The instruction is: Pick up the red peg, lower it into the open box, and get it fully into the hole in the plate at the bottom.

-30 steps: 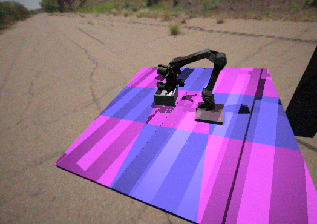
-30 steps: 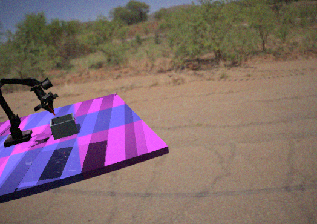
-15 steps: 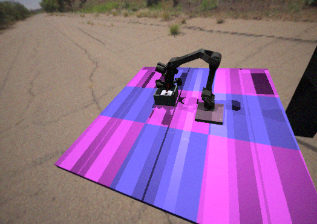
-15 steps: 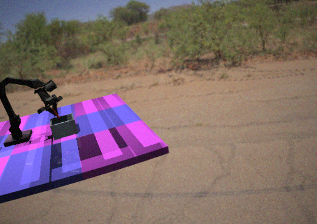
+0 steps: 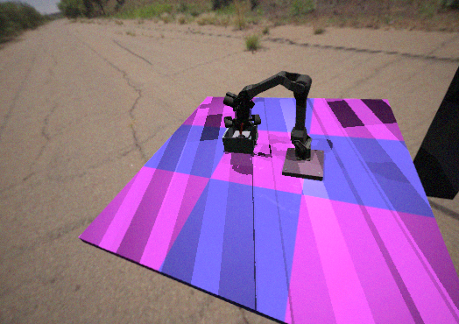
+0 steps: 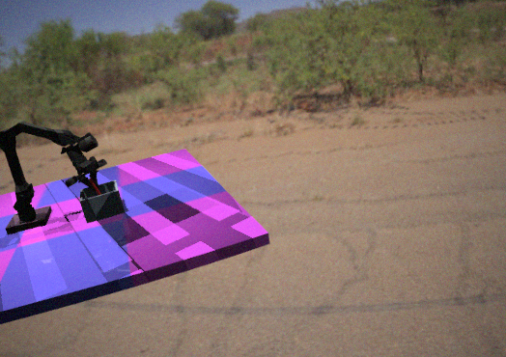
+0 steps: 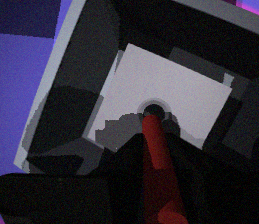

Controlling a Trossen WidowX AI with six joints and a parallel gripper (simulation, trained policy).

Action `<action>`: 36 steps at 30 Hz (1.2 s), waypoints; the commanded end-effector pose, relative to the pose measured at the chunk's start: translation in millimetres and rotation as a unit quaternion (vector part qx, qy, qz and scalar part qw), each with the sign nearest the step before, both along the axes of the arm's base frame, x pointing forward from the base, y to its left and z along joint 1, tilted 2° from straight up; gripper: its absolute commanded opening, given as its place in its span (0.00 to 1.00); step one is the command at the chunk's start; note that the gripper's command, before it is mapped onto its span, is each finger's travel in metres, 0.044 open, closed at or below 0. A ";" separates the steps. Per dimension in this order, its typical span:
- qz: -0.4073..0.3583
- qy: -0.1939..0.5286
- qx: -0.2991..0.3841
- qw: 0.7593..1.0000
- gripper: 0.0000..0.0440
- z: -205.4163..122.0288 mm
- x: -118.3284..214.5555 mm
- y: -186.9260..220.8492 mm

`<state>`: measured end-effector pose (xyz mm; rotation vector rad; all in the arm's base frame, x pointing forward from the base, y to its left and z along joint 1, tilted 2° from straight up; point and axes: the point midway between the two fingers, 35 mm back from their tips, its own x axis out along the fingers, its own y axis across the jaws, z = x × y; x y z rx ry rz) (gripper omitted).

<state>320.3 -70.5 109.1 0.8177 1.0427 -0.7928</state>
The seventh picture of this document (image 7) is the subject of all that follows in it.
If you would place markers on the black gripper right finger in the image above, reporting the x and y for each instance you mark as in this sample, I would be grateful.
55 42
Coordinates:
212 191

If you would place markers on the red peg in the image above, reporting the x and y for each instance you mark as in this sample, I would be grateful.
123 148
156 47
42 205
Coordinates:
162 199

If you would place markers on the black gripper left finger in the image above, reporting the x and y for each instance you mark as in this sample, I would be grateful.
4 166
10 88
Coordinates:
110 194

